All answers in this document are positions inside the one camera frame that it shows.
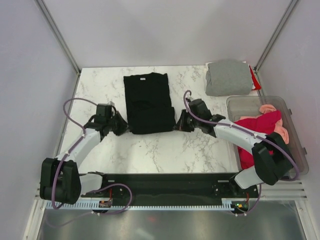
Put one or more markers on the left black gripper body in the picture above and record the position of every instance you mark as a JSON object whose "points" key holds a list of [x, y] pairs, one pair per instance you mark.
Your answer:
{"points": [[111, 122]]}

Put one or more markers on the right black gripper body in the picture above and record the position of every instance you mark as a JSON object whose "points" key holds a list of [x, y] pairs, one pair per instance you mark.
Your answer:
{"points": [[192, 122]]}

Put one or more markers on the black t-shirt blue logo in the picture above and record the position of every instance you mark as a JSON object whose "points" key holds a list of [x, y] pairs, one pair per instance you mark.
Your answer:
{"points": [[148, 103]]}

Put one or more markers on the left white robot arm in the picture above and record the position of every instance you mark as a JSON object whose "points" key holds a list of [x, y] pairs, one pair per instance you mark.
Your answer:
{"points": [[60, 180]]}

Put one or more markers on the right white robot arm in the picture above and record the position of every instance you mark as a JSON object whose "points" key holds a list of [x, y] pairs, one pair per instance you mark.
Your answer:
{"points": [[271, 156]]}

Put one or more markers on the clear plastic bin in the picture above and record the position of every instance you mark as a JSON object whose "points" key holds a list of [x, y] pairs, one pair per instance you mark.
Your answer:
{"points": [[249, 106]]}

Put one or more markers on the folded grey t-shirt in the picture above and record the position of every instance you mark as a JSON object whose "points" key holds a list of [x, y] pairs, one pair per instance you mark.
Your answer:
{"points": [[228, 77]]}

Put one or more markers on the magenta t-shirt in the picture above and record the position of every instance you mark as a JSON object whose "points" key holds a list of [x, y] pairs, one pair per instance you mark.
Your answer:
{"points": [[262, 124]]}

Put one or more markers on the folded red t-shirt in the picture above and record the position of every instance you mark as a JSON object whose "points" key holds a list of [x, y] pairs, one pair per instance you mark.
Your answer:
{"points": [[255, 84]]}

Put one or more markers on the salmon pink t-shirt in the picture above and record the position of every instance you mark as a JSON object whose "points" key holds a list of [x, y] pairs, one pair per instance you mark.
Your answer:
{"points": [[278, 125]]}

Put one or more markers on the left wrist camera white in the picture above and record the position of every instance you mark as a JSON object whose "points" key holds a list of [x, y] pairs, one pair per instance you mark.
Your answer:
{"points": [[105, 110]]}

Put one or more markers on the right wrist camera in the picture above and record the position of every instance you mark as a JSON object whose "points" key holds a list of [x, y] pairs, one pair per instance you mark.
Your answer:
{"points": [[199, 108]]}

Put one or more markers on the slotted white cable duct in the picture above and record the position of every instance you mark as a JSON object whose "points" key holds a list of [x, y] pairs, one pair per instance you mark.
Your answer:
{"points": [[98, 204]]}

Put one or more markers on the right aluminium frame post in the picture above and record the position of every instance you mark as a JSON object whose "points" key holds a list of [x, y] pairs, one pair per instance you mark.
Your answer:
{"points": [[276, 33]]}

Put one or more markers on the aluminium frame post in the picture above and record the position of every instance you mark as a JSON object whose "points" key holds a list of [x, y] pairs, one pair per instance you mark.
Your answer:
{"points": [[276, 33], [58, 35]]}

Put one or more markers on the left aluminium frame post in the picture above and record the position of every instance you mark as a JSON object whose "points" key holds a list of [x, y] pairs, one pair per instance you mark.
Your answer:
{"points": [[58, 35]]}

